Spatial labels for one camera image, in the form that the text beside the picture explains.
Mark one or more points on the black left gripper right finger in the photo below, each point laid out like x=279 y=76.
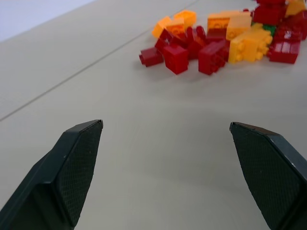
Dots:
x=268 y=172

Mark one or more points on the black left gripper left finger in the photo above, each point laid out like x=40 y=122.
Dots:
x=72 y=165

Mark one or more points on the yellow plastic building brick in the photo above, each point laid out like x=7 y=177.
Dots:
x=248 y=46

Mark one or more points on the light orange flat block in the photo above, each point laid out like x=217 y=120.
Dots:
x=239 y=22

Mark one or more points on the small red plastic building brick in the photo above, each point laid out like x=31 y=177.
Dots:
x=150 y=56

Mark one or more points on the green block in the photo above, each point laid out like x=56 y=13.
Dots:
x=269 y=28

